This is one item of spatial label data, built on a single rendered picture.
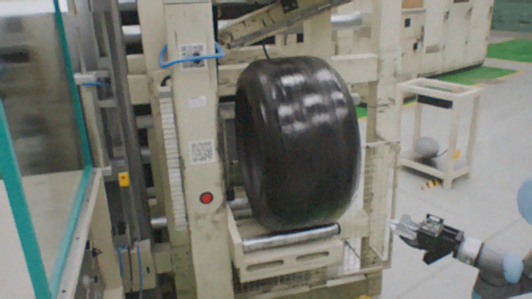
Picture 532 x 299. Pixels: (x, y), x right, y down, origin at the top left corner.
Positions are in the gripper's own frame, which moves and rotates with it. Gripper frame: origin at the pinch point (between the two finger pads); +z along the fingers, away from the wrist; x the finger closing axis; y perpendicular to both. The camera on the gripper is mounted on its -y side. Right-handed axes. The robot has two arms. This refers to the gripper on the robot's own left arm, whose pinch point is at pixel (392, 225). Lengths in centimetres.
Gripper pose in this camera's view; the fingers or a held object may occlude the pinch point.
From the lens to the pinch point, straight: 142.9
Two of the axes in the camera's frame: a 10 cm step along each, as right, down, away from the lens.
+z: -8.2, -3.0, 4.9
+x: -5.6, 6.0, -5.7
